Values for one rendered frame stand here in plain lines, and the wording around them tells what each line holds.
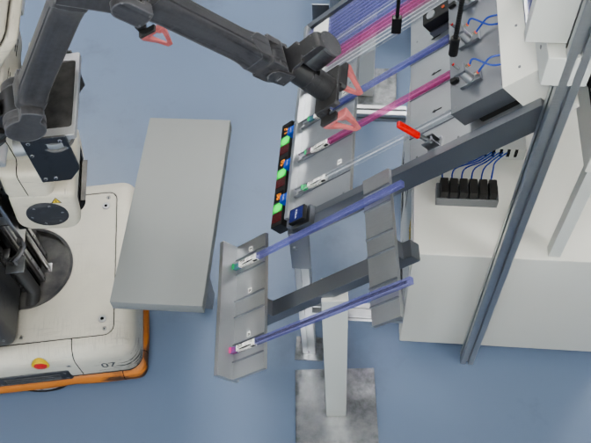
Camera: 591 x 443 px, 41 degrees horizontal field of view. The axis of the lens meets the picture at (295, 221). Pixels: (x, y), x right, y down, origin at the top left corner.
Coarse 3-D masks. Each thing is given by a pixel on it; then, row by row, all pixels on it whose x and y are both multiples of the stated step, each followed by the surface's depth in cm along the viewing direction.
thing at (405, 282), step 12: (384, 288) 152; (396, 288) 150; (360, 300) 155; (372, 300) 154; (324, 312) 161; (336, 312) 159; (288, 324) 167; (300, 324) 165; (264, 336) 172; (276, 336) 169
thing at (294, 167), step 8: (304, 32) 229; (304, 96) 217; (296, 104) 215; (304, 104) 216; (296, 112) 213; (296, 120) 211; (296, 128) 210; (296, 136) 209; (296, 144) 208; (296, 152) 206; (296, 160) 205; (296, 168) 204; (288, 176) 203; (296, 176) 203; (288, 184) 201; (296, 184) 202; (288, 192) 199; (288, 200) 198; (288, 208) 197; (288, 216) 196
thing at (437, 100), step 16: (416, 32) 192; (448, 32) 182; (416, 48) 189; (448, 48) 180; (416, 64) 186; (432, 64) 182; (448, 64) 177; (416, 80) 184; (448, 80) 174; (432, 96) 177; (448, 96) 173; (416, 112) 179; (432, 112) 174; (432, 128) 172; (448, 128) 168; (464, 128) 164; (416, 144) 174
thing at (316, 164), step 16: (352, 64) 207; (304, 112) 214; (352, 112) 198; (304, 128) 211; (320, 128) 205; (304, 144) 208; (336, 144) 197; (352, 144) 192; (304, 160) 204; (320, 160) 199; (336, 160) 194; (304, 176) 201; (336, 176) 191; (352, 176) 187; (304, 192) 197; (320, 192) 193; (336, 192) 188
